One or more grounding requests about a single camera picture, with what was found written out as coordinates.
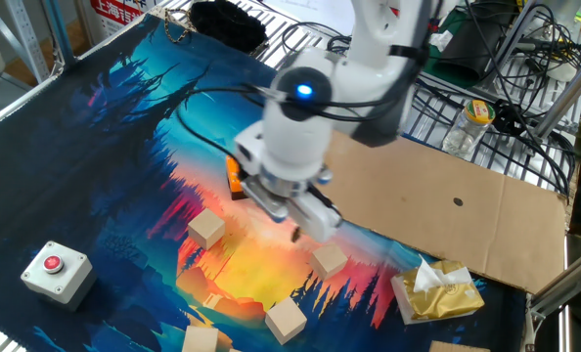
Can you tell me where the open cardboard box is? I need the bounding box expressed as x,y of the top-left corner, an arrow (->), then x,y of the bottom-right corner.
428,340 -> 491,352

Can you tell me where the gold chain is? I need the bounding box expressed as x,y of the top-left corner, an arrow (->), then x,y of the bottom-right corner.
161,7 -> 195,45

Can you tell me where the grey steel post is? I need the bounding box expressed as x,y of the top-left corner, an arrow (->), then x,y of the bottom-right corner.
43,0 -> 76,67

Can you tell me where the red white printed sign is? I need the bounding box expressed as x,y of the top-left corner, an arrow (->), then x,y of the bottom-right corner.
89,0 -> 148,38

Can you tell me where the glass jar yellow lid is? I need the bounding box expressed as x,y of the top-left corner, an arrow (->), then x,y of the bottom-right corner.
441,99 -> 497,160

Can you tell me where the colourful forest print mat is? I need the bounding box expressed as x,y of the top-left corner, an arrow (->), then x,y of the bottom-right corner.
0,13 -> 526,352

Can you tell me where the slanted aluminium profile bar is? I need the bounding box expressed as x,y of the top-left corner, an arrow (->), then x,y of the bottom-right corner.
523,243 -> 581,322
533,51 -> 581,142

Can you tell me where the metal wrist mounting plate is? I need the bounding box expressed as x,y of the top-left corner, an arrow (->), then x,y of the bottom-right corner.
241,164 -> 335,224

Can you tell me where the flat brown cardboard sheet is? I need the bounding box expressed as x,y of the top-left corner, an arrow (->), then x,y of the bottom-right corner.
322,130 -> 570,295

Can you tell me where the green cutting mat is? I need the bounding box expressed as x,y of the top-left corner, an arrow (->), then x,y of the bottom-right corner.
420,9 -> 473,90

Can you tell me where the perforated grey shelf upright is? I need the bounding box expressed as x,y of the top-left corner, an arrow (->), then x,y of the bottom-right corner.
0,0 -> 52,84

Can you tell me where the black fuzzy bag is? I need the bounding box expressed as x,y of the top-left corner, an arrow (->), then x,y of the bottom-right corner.
188,0 -> 270,55

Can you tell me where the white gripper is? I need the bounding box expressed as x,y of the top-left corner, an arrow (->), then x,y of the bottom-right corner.
233,121 -> 344,244

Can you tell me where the orange emergency stop button box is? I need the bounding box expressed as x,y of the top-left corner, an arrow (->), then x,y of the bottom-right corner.
224,154 -> 246,201

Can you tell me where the grey box with red button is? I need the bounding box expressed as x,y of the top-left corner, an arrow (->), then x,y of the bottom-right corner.
20,240 -> 98,313

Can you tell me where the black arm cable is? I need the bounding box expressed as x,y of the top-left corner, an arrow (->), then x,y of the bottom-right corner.
174,0 -> 448,216

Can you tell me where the white paper scrap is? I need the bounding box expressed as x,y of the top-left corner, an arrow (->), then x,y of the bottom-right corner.
428,29 -> 454,53

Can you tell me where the gold tissue pack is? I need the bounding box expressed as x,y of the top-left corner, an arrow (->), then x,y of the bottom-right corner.
390,254 -> 486,326

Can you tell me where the tangled black cable bundle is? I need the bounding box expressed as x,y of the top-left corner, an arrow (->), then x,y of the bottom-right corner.
417,0 -> 581,197

